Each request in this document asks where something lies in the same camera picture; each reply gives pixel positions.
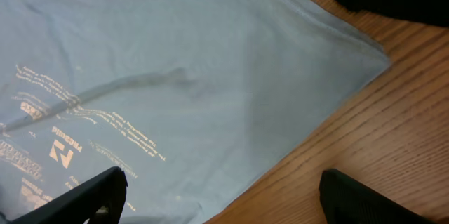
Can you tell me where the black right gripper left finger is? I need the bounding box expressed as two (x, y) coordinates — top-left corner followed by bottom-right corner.
(11, 166), (128, 224)

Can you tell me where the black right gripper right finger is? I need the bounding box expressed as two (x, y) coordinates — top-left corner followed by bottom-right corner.
(319, 169), (433, 224)

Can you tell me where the light blue printed t-shirt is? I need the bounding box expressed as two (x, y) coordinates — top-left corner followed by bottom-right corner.
(1, 0), (389, 223)

